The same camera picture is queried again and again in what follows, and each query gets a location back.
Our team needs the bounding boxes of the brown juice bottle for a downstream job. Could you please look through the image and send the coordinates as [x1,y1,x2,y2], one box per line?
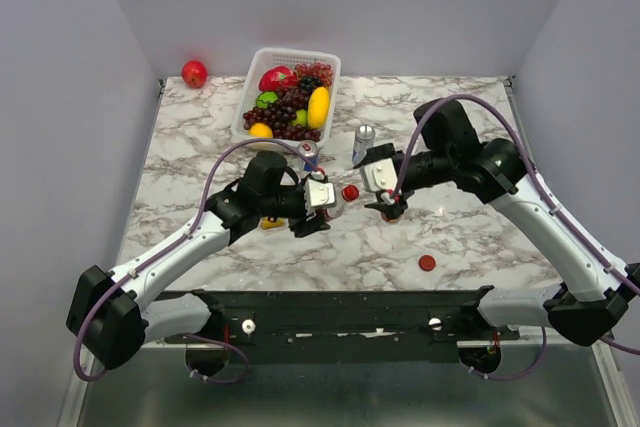
[381,213,402,224]

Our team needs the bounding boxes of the red label clear bottle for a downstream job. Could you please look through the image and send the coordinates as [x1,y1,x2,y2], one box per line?
[323,196,348,222]

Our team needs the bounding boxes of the small red bottle cap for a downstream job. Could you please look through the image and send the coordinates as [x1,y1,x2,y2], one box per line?
[341,184,360,203]

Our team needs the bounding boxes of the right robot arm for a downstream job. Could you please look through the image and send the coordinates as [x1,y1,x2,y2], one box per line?
[355,94,639,347]

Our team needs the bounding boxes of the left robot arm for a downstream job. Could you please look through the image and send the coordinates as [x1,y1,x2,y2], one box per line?
[66,151,336,379]

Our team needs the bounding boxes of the large red bottle cap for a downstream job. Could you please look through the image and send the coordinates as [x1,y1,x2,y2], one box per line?
[418,255,436,272]

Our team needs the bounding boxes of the yellow candy packet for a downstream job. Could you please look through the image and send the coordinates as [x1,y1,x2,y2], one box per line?
[260,217,285,230]

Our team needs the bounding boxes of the silver blue drink can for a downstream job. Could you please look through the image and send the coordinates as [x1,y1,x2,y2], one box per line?
[351,124,376,166]

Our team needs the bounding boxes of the red bull can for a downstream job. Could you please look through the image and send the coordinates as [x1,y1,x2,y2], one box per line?
[297,140,319,175]

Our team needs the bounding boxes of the orange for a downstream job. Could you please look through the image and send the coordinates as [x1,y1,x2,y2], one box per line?
[248,122,273,138]

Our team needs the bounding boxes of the yellow mango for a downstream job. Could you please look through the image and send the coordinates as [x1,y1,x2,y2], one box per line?
[307,87,330,129]

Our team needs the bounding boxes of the green lime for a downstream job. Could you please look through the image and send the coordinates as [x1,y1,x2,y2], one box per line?
[291,109,308,128]

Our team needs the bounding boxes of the dark purple grapes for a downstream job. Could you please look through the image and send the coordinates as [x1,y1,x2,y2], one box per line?
[241,82,322,142]

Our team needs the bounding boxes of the red grape bunch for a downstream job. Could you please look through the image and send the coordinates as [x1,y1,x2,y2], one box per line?
[294,62,334,88]

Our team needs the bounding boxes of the green apple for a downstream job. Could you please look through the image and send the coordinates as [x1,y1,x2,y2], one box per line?
[255,92,279,109]

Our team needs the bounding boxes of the red dragon fruit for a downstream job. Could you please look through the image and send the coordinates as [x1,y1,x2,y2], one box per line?
[258,65,298,92]

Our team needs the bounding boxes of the red apple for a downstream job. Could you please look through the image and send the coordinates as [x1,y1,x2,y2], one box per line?
[181,60,208,89]

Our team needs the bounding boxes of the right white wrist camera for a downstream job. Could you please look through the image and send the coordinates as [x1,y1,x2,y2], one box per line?
[359,158,398,193]

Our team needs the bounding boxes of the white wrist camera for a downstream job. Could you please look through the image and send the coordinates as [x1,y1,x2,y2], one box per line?
[304,178,336,211]
[359,158,398,193]

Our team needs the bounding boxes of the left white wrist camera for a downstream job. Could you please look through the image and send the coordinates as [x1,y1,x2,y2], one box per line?
[304,178,336,211]

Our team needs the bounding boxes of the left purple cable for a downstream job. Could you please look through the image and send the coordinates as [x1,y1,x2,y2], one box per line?
[73,136,314,382]

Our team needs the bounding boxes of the black mounting base frame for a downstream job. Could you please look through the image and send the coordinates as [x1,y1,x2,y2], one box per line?
[194,287,519,365]

